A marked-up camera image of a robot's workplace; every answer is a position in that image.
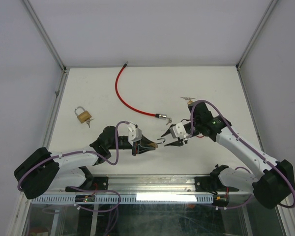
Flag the small brass padlock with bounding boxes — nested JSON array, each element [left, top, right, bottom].
[[181, 97, 195, 105]]

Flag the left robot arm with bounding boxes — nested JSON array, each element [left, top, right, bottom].
[[14, 123, 158, 200]]

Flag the closed brass padlock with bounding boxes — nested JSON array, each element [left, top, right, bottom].
[[74, 106, 94, 128]]

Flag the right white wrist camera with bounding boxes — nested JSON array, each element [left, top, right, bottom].
[[170, 122, 184, 140]]

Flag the thick red cable lock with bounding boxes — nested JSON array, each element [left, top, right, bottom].
[[114, 61, 173, 126]]

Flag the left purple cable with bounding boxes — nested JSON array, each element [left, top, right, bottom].
[[17, 120, 132, 192]]

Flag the purple cable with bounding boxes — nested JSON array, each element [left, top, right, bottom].
[[189, 99, 295, 209], [17, 120, 132, 192]]

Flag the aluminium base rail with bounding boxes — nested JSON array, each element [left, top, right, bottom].
[[44, 173, 256, 195]]

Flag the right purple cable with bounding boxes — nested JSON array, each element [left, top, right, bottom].
[[189, 99, 295, 209]]

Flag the white slotted cable duct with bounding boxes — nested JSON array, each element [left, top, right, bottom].
[[31, 193, 213, 205]]

